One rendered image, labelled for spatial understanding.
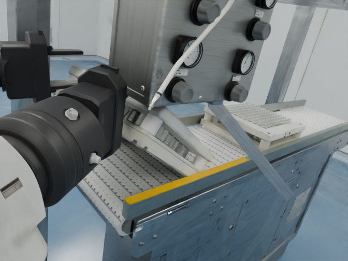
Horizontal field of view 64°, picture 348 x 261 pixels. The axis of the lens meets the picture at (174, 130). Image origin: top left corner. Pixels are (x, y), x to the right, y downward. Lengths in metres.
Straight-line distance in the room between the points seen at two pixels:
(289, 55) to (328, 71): 2.43
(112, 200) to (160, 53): 0.30
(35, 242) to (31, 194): 0.03
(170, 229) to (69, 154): 0.38
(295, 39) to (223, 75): 0.97
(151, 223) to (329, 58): 3.45
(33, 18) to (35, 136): 0.38
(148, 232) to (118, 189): 0.10
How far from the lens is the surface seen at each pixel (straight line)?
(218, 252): 1.02
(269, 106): 1.30
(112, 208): 0.51
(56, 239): 1.71
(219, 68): 0.41
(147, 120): 0.41
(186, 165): 0.52
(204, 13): 0.34
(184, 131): 0.47
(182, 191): 0.53
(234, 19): 0.41
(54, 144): 0.24
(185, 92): 0.34
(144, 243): 0.56
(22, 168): 0.23
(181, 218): 0.60
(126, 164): 0.62
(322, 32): 3.83
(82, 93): 0.31
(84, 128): 0.27
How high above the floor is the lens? 1.20
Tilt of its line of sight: 22 degrees down
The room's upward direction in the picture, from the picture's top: 11 degrees clockwise
